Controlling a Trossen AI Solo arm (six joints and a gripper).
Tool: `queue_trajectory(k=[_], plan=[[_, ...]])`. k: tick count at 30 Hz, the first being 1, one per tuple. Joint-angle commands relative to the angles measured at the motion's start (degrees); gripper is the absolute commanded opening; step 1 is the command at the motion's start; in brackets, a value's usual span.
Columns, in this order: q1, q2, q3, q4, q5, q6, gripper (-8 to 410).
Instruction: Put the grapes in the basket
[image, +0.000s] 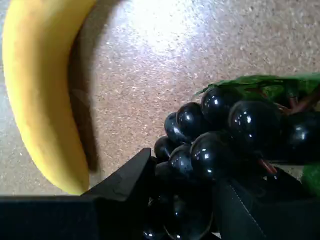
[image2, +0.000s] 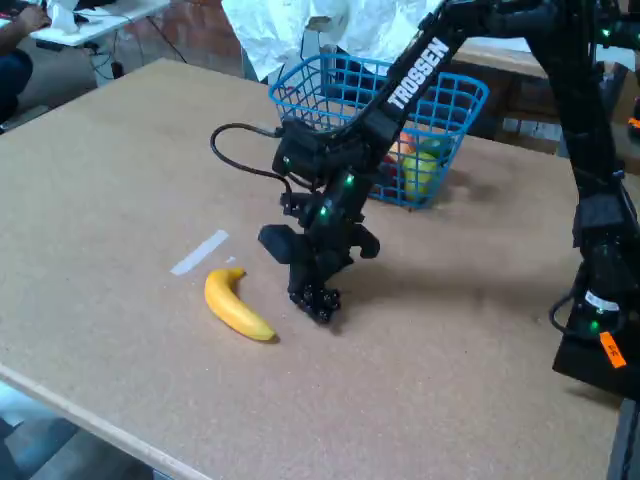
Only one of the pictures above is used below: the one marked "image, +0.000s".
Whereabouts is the yellow toy banana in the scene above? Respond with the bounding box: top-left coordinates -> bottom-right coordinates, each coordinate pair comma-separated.
1,0 -> 97,196

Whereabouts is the black toy grapes bunch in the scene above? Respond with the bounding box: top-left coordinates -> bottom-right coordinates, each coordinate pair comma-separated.
143,72 -> 320,240

